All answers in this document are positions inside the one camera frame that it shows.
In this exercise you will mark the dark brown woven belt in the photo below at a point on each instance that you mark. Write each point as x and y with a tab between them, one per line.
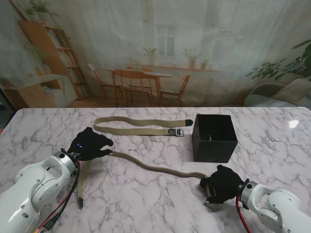
213	136

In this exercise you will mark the black belt storage box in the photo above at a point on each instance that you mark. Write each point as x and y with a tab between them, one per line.
213	150

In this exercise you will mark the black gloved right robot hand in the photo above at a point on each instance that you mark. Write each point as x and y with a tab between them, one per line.
223	184

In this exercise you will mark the beige woven belt double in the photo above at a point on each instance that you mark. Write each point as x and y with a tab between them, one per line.
136	131
158	168

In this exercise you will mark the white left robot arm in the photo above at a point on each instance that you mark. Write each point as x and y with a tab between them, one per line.
34	191

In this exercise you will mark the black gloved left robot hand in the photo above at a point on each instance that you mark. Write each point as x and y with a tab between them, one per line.
88	145

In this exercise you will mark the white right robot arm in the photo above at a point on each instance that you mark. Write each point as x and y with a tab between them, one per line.
272	206

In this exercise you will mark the black panel beside backdrop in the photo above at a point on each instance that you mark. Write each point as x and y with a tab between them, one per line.
3	114

